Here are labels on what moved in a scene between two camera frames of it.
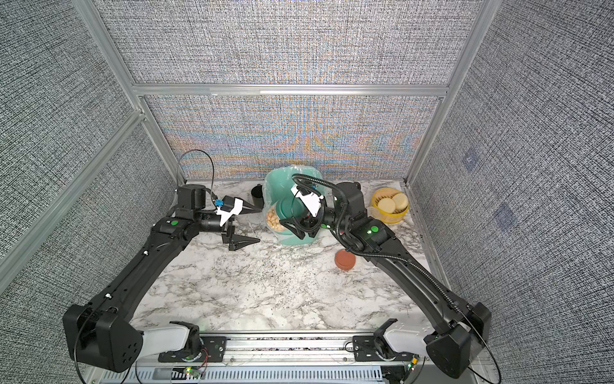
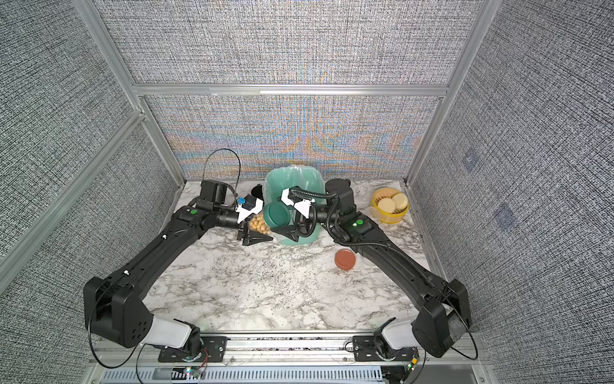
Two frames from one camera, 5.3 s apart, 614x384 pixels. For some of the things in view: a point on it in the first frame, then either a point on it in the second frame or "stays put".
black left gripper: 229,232 → 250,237
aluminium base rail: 284,359 stays put
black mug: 257,197 stays put
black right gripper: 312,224 stays put
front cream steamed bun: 387,205 stays put
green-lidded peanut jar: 273,219 → 257,223
